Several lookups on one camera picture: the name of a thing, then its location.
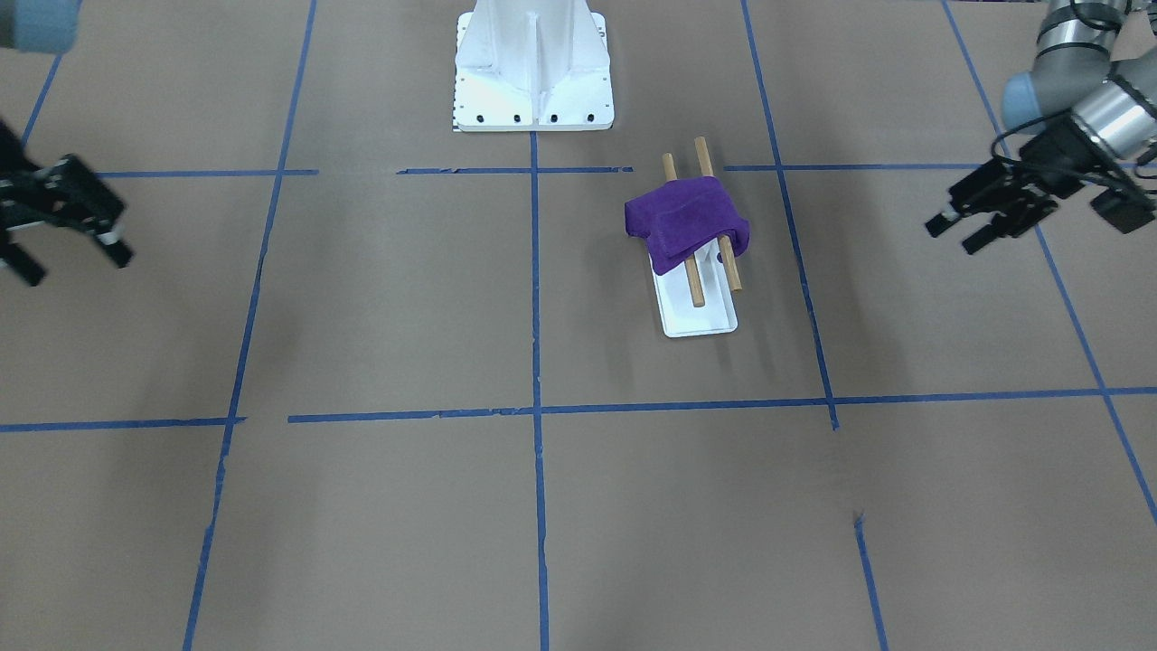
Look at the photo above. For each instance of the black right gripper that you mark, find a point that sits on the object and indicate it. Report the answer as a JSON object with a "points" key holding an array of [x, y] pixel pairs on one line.
{"points": [[56, 193]]}

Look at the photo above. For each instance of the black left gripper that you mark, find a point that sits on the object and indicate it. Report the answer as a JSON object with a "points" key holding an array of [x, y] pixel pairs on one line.
{"points": [[1059, 149]]}

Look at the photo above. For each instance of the purple towel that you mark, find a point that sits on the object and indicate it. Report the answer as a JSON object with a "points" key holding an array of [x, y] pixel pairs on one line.
{"points": [[644, 220]]}

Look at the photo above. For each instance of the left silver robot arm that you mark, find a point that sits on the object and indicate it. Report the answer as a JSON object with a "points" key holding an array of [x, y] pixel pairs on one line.
{"points": [[1084, 113]]}

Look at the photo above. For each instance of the rear wooden rack rod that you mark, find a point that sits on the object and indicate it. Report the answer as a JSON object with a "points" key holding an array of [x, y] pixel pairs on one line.
{"points": [[722, 214]]}

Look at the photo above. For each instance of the wooden rack rod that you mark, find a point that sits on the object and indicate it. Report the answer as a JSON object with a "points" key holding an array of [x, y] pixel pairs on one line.
{"points": [[722, 214], [680, 236]]}

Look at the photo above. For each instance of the front wooden rack rod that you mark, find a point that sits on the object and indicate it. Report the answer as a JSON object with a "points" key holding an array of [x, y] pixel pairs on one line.
{"points": [[680, 236]]}

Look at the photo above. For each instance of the blue tape grid lines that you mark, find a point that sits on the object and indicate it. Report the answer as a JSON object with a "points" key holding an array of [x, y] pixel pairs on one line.
{"points": [[538, 411]]}

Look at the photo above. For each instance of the brown paper table cover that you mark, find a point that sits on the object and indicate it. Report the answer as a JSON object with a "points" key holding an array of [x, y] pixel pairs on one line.
{"points": [[578, 407]]}

